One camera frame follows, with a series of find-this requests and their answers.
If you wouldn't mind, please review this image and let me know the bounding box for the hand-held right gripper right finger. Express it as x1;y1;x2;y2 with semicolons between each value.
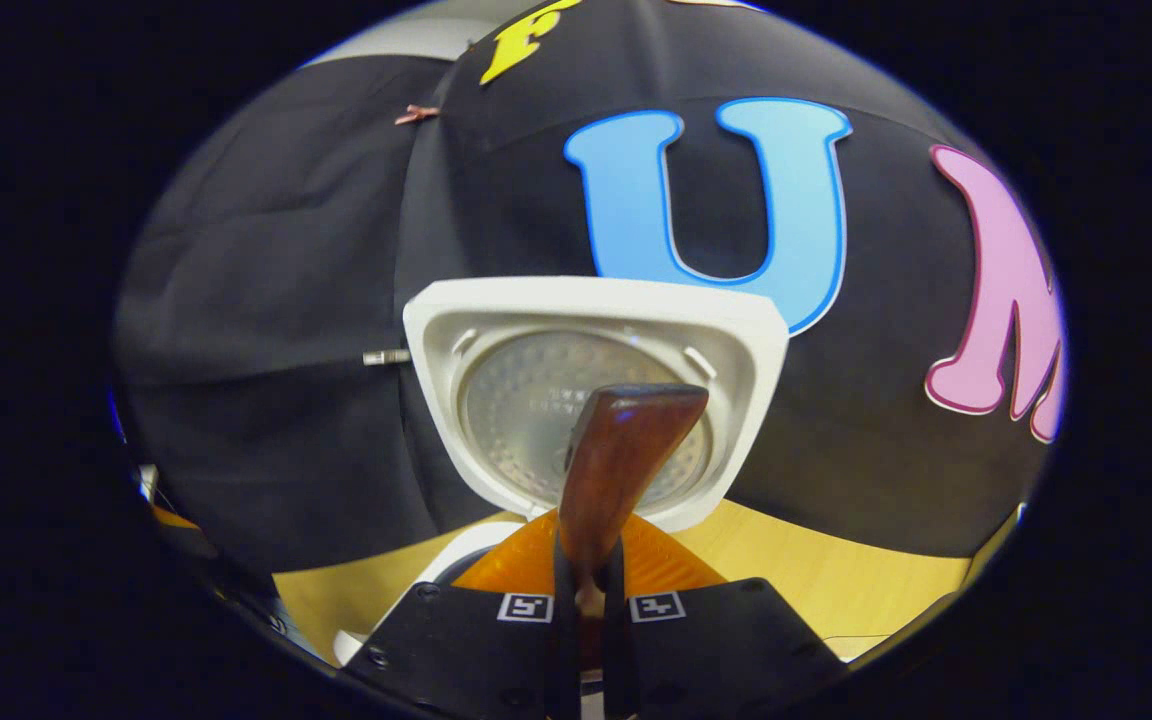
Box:
604;510;847;720

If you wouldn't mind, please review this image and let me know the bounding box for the white rice cooker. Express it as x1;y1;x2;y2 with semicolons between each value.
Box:
334;276;790;666

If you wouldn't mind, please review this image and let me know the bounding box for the black backdrop cloth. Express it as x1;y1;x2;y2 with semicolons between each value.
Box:
114;0;1067;576

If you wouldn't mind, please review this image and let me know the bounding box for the brown wooden spoon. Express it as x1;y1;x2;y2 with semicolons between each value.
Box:
558;383;710;671

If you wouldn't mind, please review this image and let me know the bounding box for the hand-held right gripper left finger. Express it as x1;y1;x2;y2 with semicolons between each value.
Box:
344;508;582;720

